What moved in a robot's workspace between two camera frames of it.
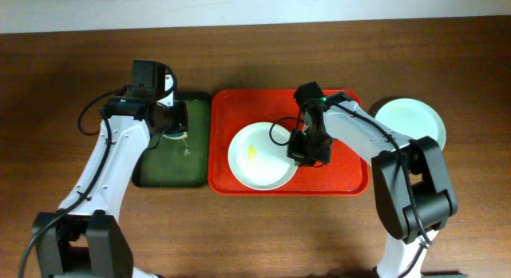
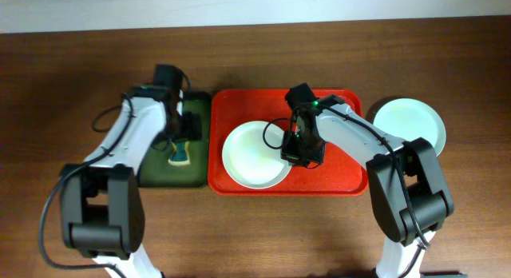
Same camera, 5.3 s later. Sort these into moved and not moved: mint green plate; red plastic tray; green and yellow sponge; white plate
Moved: green and yellow sponge
Not moved: mint green plate; white plate; red plastic tray
